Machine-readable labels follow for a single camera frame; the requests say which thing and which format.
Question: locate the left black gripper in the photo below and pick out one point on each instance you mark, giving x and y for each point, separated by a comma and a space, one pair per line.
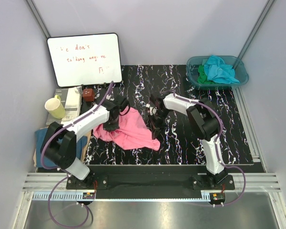
111, 128

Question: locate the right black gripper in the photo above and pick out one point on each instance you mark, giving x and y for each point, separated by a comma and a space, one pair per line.
155, 127

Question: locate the pink t shirt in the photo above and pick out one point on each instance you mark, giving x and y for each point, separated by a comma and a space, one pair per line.
132, 133

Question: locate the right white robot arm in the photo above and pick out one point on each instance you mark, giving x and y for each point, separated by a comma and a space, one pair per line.
205, 124

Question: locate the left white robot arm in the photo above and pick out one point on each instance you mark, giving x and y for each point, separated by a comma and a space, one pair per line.
60, 142

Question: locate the dark red small box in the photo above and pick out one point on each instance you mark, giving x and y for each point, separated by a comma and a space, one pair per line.
88, 95

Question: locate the black marbled table mat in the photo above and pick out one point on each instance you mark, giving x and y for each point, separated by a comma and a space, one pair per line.
179, 146

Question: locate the grey white booklet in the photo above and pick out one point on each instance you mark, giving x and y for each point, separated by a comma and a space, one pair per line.
71, 99

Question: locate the yellow green mug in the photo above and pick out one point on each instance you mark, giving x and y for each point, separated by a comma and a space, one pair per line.
55, 108

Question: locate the green t shirt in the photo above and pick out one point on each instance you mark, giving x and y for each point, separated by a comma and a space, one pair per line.
202, 78

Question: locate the folded blue t shirt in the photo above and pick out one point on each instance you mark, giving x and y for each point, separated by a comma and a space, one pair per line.
40, 135

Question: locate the turquoise t shirt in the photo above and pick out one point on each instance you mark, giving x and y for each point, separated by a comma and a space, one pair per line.
217, 71

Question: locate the teal plastic basin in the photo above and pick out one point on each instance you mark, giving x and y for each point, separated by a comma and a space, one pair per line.
239, 67

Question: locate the white whiteboard black frame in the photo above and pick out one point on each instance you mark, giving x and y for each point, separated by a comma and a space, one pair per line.
86, 59

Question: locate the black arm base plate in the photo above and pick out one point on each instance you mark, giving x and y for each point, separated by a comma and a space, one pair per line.
151, 192

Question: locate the aluminium extrusion rail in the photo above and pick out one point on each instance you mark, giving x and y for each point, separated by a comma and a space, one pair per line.
251, 182

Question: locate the white slotted cable duct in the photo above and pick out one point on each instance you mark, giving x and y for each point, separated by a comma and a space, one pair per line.
82, 196

